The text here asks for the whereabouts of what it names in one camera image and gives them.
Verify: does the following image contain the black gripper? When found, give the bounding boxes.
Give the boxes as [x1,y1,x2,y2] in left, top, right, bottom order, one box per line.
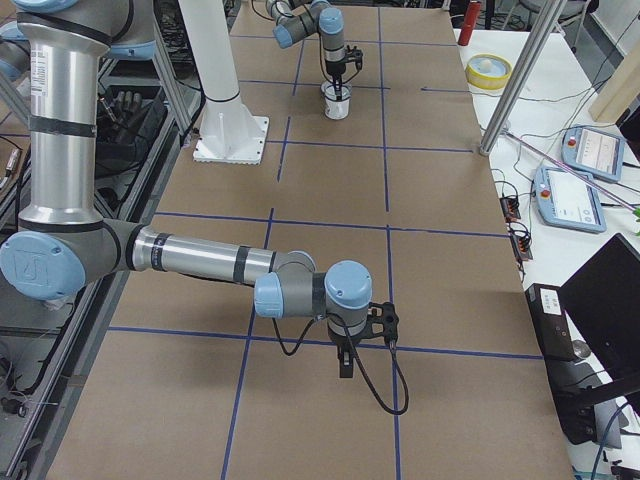
[332,332,361,378]
[325,60,346,96]

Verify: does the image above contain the white enamel cup blue rim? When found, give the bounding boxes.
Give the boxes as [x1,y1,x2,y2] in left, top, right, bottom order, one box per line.
[321,81,352,120]

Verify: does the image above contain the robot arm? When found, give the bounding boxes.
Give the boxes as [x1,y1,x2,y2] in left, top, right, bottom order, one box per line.
[1,1,373,378]
[265,1,347,100]

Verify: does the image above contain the red cylindrical bottle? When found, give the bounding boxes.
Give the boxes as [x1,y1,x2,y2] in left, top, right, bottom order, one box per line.
[457,0,482,46]

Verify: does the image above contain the brown paper table mat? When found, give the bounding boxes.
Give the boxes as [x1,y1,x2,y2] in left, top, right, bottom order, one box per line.
[48,6,572,479]

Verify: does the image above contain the black computer box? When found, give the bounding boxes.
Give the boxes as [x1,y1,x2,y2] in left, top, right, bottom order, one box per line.
[526,283,622,449]

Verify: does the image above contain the near orange connector board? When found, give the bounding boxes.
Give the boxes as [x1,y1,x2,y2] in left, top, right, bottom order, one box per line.
[510,230,533,262]

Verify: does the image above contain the orange connector board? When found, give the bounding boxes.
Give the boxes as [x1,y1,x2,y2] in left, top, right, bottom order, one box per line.
[510,230,533,262]
[499,195,521,223]

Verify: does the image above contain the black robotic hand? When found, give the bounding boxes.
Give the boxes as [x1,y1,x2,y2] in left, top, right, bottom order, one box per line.
[97,90,165,148]

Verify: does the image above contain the far orange connector board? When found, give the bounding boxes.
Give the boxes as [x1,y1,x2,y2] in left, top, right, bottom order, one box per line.
[499,195,521,223]

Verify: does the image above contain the near blue teach pendant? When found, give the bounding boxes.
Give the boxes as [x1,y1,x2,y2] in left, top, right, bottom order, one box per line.
[534,166,607,233]

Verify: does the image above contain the blue teach pendant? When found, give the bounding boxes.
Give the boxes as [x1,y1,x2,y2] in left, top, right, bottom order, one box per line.
[534,166,607,233]
[561,125,624,183]

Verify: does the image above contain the black monitor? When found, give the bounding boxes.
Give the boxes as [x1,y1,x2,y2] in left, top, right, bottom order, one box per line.
[560,233,639,378]

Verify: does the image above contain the far blue teach pendant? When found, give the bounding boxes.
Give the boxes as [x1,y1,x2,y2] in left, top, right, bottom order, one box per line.
[561,125,624,183]

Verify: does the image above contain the wooden board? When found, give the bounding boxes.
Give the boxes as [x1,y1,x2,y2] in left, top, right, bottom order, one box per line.
[589,43,640,123]

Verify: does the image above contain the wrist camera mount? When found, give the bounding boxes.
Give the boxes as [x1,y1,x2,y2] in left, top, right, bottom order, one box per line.
[363,302,399,350]
[344,45,363,72]

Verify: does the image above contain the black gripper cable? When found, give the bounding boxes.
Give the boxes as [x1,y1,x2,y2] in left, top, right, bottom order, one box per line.
[272,317,410,416]

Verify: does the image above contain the aluminium frame post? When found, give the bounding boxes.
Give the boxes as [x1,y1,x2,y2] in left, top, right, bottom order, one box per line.
[479,0,567,156]

